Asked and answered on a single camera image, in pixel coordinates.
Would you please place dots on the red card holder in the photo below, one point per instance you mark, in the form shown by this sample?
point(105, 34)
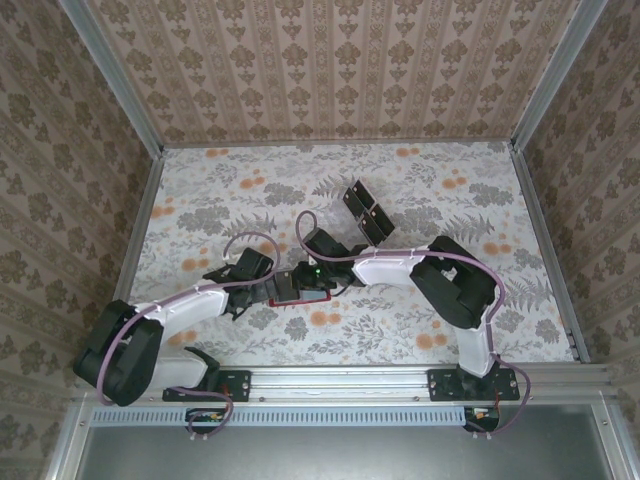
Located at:
point(315, 296)

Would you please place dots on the black controller board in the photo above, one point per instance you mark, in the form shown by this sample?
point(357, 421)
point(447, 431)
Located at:
point(205, 416)
point(482, 415)

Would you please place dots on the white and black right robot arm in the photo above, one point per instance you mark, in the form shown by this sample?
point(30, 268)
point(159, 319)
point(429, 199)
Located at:
point(385, 268)

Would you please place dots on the grey metal sheet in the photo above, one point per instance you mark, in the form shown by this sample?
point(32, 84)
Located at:
point(350, 455)

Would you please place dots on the aluminium table edge rail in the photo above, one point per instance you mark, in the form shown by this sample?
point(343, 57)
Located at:
point(548, 250)
point(134, 250)

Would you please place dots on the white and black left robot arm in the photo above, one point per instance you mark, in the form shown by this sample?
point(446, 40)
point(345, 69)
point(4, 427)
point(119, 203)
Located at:
point(195, 309)

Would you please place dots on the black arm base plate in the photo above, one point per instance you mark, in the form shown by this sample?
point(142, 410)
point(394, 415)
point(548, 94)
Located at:
point(240, 385)
point(442, 385)

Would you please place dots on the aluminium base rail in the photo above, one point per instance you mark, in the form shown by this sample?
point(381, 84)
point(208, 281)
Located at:
point(340, 385)

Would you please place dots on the aluminium frame post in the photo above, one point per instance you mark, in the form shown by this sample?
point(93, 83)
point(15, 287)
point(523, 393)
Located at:
point(115, 75)
point(555, 75)

